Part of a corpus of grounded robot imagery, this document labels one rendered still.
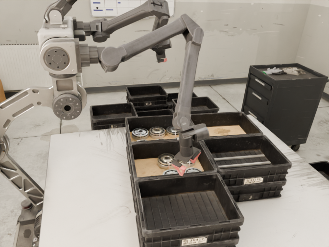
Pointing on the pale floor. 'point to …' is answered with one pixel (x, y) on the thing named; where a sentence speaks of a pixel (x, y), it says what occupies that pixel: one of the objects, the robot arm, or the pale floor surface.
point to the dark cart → (284, 101)
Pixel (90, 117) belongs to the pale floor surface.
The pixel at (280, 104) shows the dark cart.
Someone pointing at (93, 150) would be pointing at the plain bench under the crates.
